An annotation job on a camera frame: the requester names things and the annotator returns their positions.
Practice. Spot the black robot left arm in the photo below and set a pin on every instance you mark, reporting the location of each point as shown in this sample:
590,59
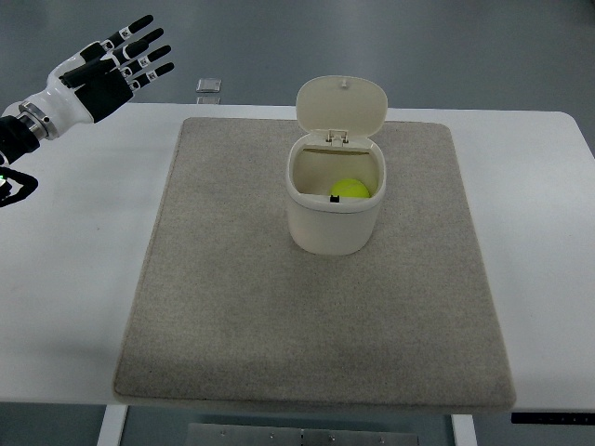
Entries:
16,140

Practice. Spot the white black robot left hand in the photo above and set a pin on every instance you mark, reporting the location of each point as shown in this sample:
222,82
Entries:
96,81

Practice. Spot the clear floor socket plate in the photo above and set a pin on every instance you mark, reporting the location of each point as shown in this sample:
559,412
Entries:
208,85

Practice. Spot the white table leg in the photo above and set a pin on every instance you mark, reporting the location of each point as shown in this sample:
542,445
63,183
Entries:
464,430
112,425

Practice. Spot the cream bin with open lid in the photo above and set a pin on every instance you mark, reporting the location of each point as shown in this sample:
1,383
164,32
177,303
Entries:
336,174

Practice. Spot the beige felt mat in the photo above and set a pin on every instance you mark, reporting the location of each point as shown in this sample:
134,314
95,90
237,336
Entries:
230,312

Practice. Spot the white left table leg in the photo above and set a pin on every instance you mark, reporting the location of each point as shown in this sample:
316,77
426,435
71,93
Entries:
112,425

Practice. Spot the white right table leg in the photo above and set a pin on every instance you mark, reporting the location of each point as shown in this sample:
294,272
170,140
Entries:
464,430

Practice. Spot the yellow-green tennis ball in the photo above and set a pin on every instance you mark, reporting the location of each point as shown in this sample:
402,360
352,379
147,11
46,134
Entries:
350,188

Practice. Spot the black table control panel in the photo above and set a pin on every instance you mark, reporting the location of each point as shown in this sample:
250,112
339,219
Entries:
553,419

